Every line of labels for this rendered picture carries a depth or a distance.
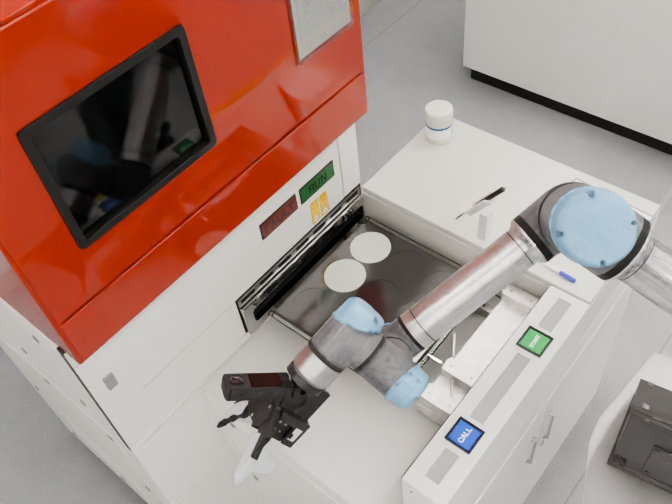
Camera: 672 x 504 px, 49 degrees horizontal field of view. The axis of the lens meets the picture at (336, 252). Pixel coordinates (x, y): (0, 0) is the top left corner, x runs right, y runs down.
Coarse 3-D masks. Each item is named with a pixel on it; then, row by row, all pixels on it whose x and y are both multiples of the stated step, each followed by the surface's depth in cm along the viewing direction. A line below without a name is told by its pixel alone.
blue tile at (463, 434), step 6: (456, 426) 140; (462, 426) 140; (468, 426) 140; (456, 432) 140; (462, 432) 139; (468, 432) 139; (474, 432) 139; (480, 432) 139; (450, 438) 139; (456, 438) 139; (462, 438) 139; (468, 438) 139; (474, 438) 138; (462, 444) 138; (468, 444) 138; (468, 450) 137
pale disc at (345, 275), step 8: (336, 264) 177; (344, 264) 177; (352, 264) 177; (360, 264) 176; (328, 272) 176; (336, 272) 176; (344, 272) 175; (352, 272) 175; (360, 272) 175; (328, 280) 174; (336, 280) 174; (344, 280) 174; (352, 280) 174; (360, 280) 173; (336, 288) 173; (344, 288) 172; (352, 288) 172
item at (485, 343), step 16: (496, 320) 165; (512, 320) 165; (480, 336) 163; (496, 336) 162; (464, 352) 160; (480, 352) 160; (496, 352) 160; (480, 368) 157; (448, 384) 156; (432, 416) 152
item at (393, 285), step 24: (384, 264) 176; (408, 264) 175; (432, 264) 174; (312, 288) 173; (360, 288) 172; (384, 288) 171; (408, 288) 171; (432, 288) 170; (288, 312) 169; (312, 312) 169; (384, 312) 167
